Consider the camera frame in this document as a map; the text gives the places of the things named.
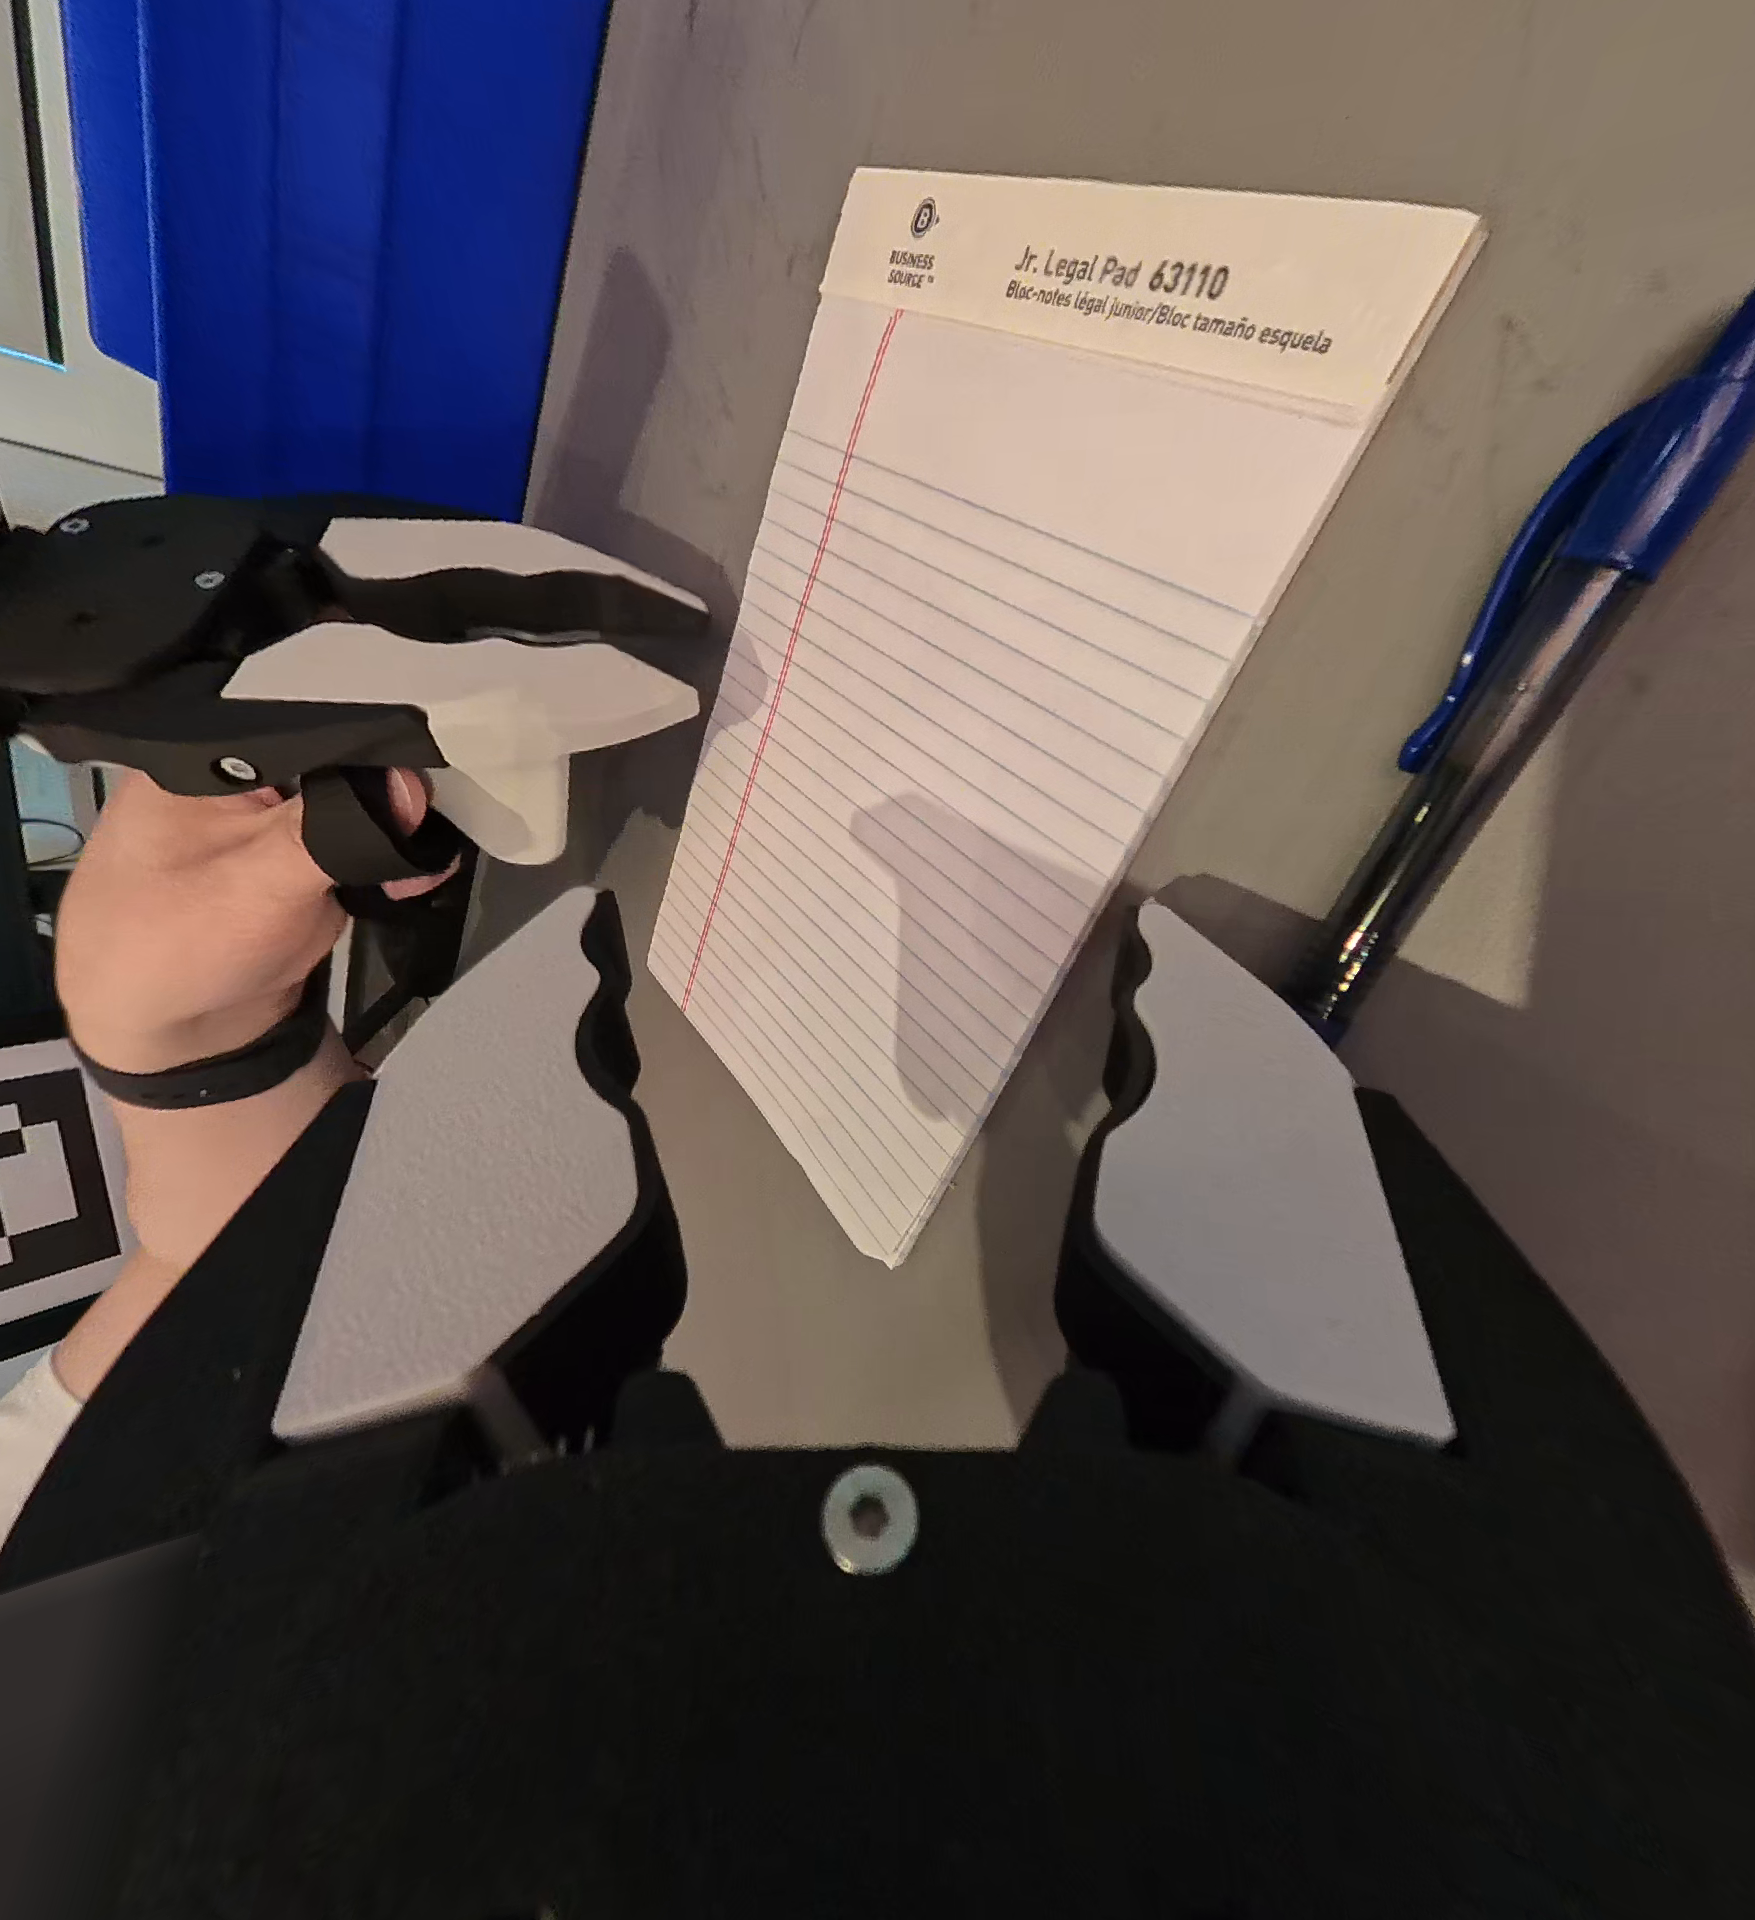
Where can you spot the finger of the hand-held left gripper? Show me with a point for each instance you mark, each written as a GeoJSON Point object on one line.
{"type": "Point", "coordinates": [518, 563]}
{"type": "Point", "coordinates": [368, 676]}

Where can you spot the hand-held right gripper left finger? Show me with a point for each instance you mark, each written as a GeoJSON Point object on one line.
{"type": "Point", "coordinates": [473, 1200]}

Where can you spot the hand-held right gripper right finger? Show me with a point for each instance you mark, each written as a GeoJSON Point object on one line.
{"type": "Point", "coordinates": [1252, 1200]}

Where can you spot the blue plastic bin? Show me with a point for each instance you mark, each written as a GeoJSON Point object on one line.
{"type": "Point", "coordinates": [337, 224]}

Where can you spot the white lined notepad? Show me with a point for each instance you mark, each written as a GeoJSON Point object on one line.
{"type": "Point", "coordinates": [1027, 629]}

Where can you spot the blue retractable pen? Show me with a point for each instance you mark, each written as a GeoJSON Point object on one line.
{"type": "Point", "coordinates": [1643, 480]}

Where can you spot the person's left hand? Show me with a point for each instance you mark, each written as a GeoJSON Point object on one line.
{"type": "Point", "coordinates": [173, 915]}

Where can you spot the black wristband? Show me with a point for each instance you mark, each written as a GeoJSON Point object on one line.
{"type": "Point", "coordinates": [189, 1084]}

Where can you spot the black white fiducial marker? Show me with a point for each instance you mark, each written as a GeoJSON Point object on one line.
{"type": "Point", "coordinates": [6, 1184]}

